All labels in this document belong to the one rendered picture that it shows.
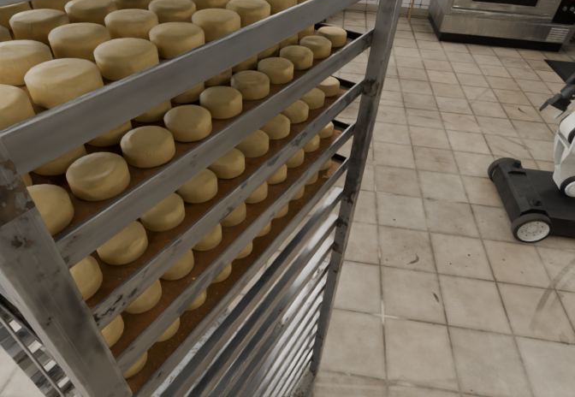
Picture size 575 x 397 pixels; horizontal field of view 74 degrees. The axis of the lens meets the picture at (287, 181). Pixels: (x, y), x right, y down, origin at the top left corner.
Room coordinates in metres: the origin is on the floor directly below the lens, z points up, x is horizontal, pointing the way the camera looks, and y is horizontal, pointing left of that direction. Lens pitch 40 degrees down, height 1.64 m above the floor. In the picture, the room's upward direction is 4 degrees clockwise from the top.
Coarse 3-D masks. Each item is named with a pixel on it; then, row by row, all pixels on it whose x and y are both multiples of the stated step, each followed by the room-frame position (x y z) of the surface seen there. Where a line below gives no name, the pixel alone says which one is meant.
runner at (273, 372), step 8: (320, 296) 0.70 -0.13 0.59; (320, 304) 0.66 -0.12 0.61; (312, 312) 0.64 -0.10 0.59; (304, 320) 0.61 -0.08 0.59; (304, 328) 0.57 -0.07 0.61; (296, 336) 0.56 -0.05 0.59; (288, 344) 0.54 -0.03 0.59; (288, 352) 0.50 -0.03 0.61; (280, 360) 0.49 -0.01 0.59; (272, 368) 0.47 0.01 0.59; (280, 368) 0.47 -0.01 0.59; (272, 376) 0.43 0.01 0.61; (264, 384) 0.42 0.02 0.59; (256, 392) 0.40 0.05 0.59; (264, 392) 0.40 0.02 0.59
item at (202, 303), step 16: (320, 176) 0.63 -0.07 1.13; (304, 192) 0.57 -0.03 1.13; (288, 208) 0.52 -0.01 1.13; (272, 224) 0.48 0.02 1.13; (256, 240) 0.44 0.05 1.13; (240, 256) 0.40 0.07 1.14; (256, 256) 0.41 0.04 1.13; (224, 272) 0.36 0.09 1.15; (240, 272) 0.37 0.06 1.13; (208, 288) 0.34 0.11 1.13; (224, 288) 0.34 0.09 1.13; (192, 304) 0.30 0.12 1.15; (208, 304) 0.31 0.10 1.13; (176, 320) 0.27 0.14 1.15; (192, 320) 0.28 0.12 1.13; (160, 336) 0.25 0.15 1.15; (176, 336) 0.26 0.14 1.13; (160, 352) 0.24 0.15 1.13; (144, 368) 0.21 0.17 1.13; (128, 384) 0.19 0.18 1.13
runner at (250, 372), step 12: (324, 264) 0.68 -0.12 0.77; (312, 276) 0.64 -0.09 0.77; (312, 288) 0.59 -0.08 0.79; (300, 300) 0.56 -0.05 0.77; (288, 312) 0.53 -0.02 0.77; (288, 324) 0.49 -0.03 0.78; (276, 336) 0.45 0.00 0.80; (264, 348) 0.43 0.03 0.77; (252, 360) 0.40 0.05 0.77; (264, 360) 0.40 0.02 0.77; (252, 372) 0.36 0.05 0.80; (240, 384) 0.35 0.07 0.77; (228, 396) 0.32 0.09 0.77
